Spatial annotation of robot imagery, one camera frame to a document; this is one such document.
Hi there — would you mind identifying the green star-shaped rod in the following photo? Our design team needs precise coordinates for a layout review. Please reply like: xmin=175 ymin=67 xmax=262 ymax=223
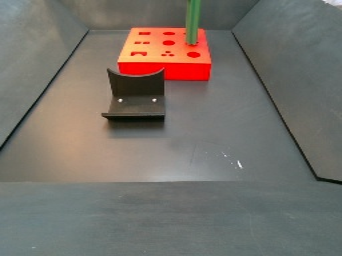
xmin=185 ymin=0 xmax=201 ymax=45

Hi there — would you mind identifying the black curved holder stand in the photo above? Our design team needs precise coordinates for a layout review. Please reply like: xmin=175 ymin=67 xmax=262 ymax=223
xmin=101 ymin=69 xmax=165 ymax=120

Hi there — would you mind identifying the red shape-sorter block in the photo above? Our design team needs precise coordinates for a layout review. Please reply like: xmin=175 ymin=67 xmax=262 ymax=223
xmin=117 ymin=27 xmax=211 ymax=81

